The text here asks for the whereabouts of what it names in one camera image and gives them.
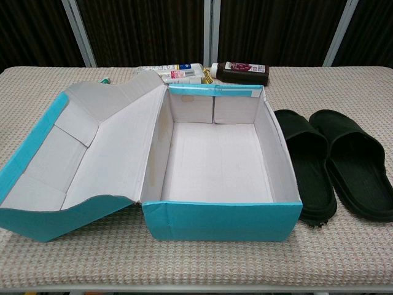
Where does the white partition frame post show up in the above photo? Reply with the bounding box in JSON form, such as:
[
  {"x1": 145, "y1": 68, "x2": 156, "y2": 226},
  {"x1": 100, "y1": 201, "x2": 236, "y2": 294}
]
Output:
[
  {"x1": 323, "y1": 0, "x2": 360, "y2": 67},
  {"x1": 203, "y1": 0, "x2": 222, "y2": 66},
  {"x1": 60, "y1": 0, "x2": 98, "y2": 68}
]

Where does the white tube blue label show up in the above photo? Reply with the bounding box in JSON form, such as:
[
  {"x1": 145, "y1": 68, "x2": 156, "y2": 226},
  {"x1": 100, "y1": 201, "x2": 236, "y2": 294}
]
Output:
[{"x1": 136, "y1": 63, "x2": 204, "y2": 75}]

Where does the brown juice bottle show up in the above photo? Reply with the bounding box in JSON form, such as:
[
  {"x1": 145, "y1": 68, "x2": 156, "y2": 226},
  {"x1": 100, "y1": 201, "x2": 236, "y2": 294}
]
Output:
[{"x1": 211, "y1": 61, "x2": 270, "y2": 87}]

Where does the black rubber slipper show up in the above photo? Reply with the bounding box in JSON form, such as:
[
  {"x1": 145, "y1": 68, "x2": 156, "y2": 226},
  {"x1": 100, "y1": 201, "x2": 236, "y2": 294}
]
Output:
[
  {"x1": 308, "y1": 109, "x2": 393, "y2": 223},
  {"x1": 274, "y1": 109, "x2": 335, "y2": 229}
]

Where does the teal cardboard shoe box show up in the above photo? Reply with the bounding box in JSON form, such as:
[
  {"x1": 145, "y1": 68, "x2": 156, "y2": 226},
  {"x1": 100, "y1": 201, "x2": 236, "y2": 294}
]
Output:
[{"x1": 0, "y1": 72, "x2": 303, "y2": 244}]

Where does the beige woven tablecloth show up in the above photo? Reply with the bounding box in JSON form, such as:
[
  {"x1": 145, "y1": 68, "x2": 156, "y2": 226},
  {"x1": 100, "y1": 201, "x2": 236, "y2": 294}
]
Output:
[{"x1": 0, "y1": 65, "x2": 393, "y2": 291}]

